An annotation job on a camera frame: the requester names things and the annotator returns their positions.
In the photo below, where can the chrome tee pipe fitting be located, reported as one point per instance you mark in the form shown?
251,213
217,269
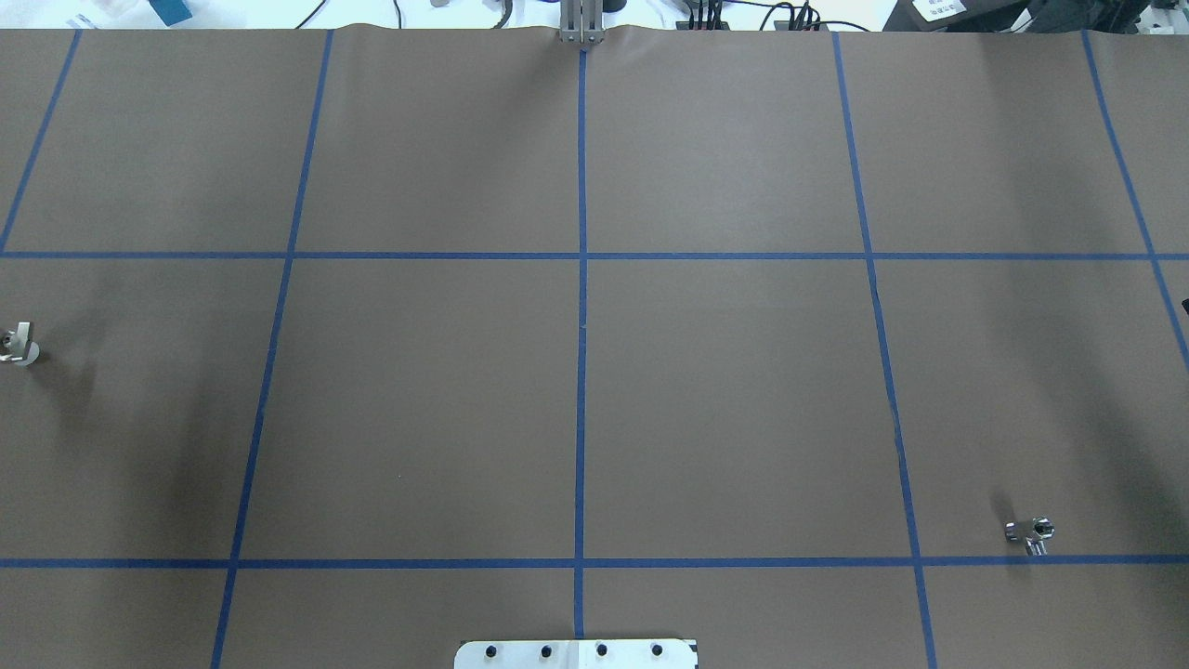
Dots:
1033,534

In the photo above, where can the white PPR valve with metal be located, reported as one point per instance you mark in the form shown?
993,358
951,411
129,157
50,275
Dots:
17,345

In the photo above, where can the blue box on bench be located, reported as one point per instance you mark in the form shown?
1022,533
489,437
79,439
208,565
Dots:
171,12

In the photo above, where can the aluminium camera mount post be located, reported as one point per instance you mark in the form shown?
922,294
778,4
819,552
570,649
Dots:
581,22

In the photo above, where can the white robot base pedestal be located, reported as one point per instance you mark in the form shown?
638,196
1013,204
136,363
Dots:
579,653

